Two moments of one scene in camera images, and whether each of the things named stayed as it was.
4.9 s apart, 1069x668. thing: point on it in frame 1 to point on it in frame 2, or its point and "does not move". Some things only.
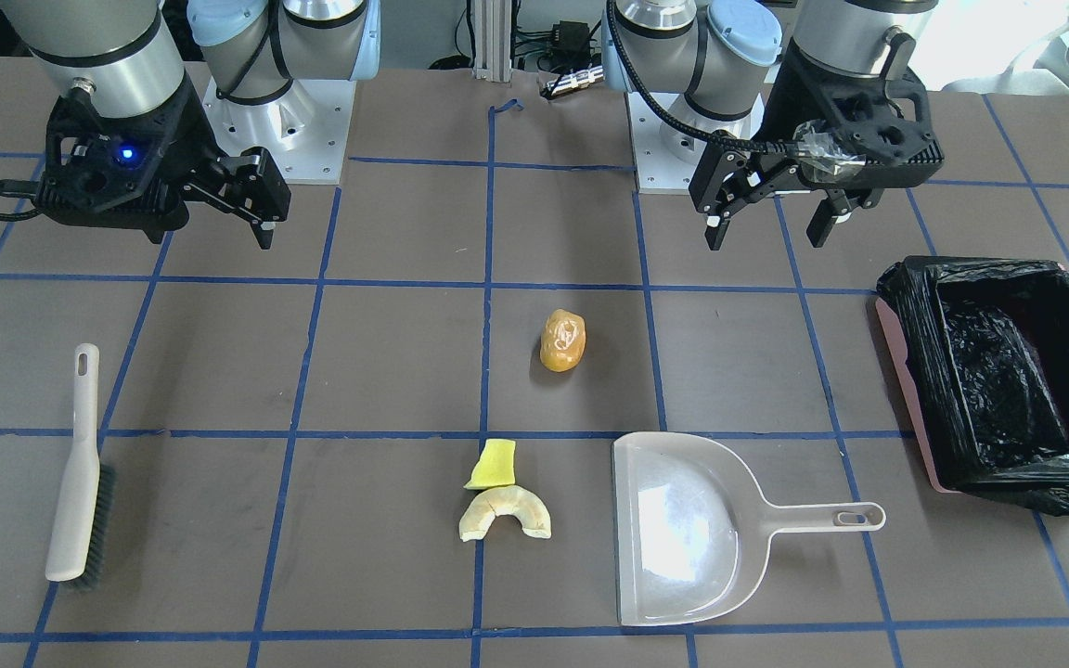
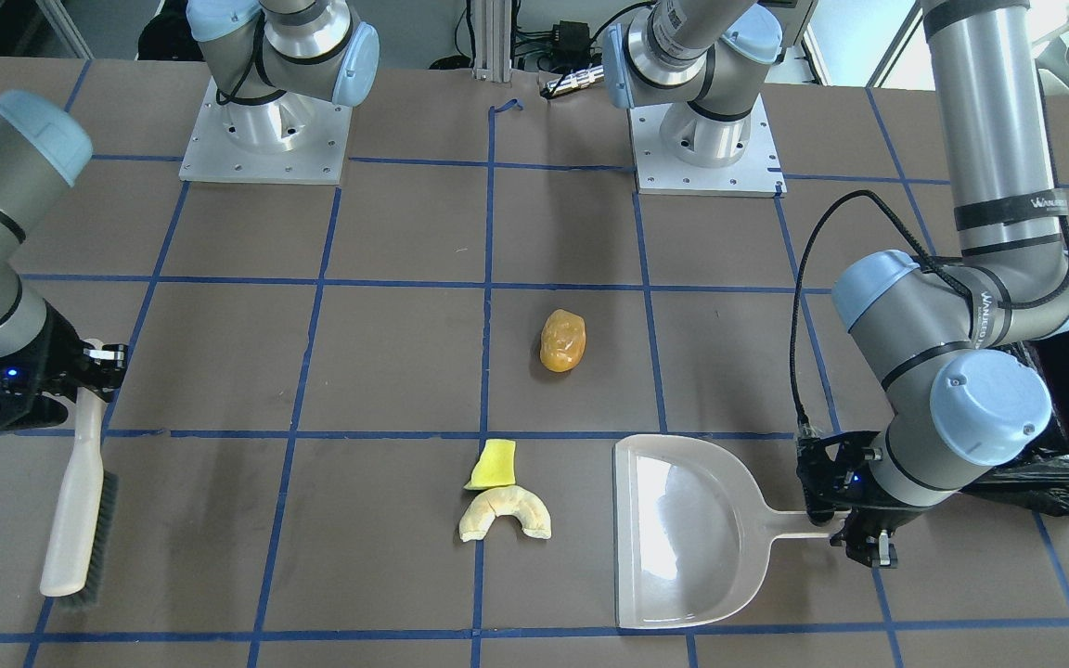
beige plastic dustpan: (693, 527) does not move
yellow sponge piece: (495, 467) does not move
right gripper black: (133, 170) to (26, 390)
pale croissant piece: (515, 501) does not move
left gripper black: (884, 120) to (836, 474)
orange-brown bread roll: (562, 340) does not move
